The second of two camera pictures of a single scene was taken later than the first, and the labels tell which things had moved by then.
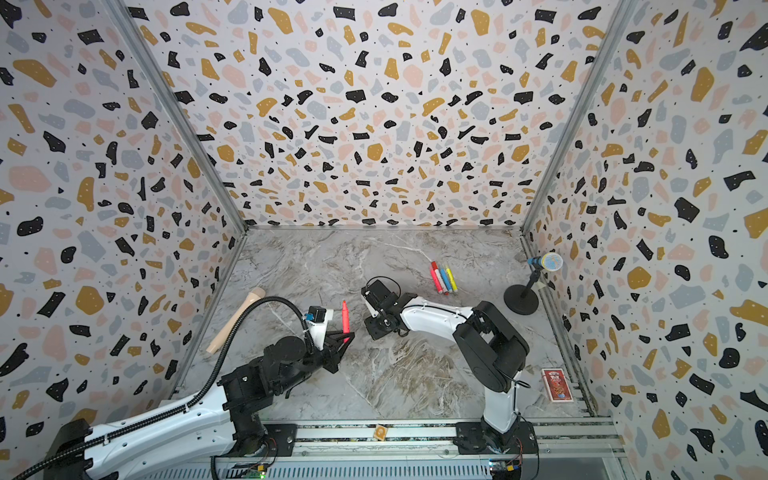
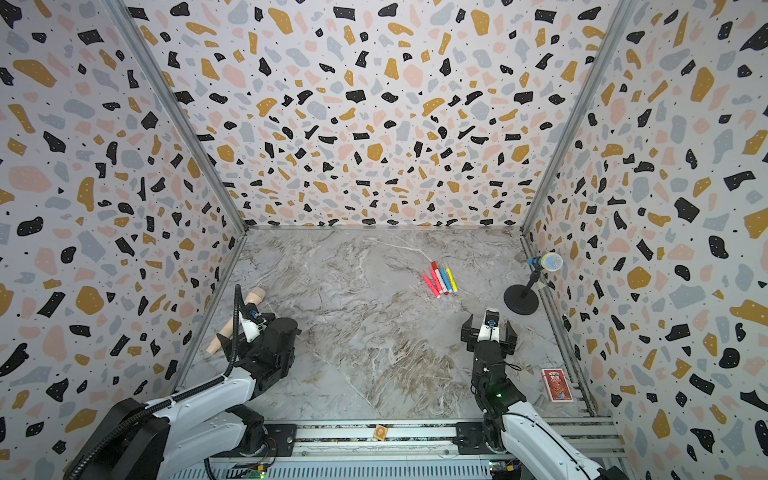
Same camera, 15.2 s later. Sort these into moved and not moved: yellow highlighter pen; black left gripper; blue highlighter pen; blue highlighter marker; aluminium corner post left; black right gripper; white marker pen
Moved: black right gripper; black left gripper
Not moved: white marker pen; aluminium corner post left; blue highlighter pen; blue highlighter marker; yellow highlighter pen
